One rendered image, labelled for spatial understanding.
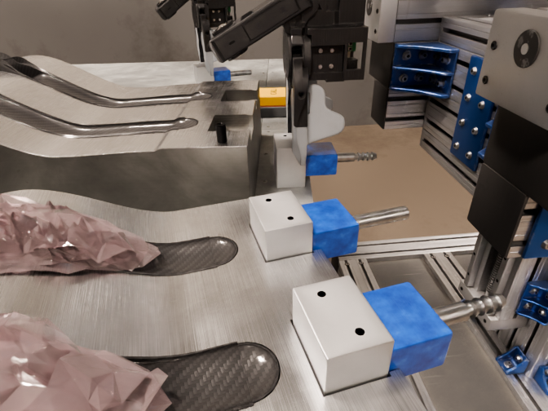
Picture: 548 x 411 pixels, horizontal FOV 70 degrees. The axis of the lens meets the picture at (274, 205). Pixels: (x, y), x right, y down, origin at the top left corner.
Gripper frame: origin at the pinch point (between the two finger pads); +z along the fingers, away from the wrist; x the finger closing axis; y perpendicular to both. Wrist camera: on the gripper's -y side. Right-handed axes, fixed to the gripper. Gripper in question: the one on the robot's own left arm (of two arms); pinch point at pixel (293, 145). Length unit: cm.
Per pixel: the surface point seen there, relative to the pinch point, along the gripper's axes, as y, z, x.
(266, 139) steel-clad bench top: -2.9, 4.6, 13.9
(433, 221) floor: 77, 85, 101
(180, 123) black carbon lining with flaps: -13.3, -4.0, -1.1
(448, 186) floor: 99, 85, 133
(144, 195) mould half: -16.7, 0.9, -8.9
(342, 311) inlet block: -0.8, -3.6, -30.9
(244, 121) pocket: -6.0, -3.5, -0.1
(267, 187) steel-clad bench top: -3.5, 4.6, -1.9
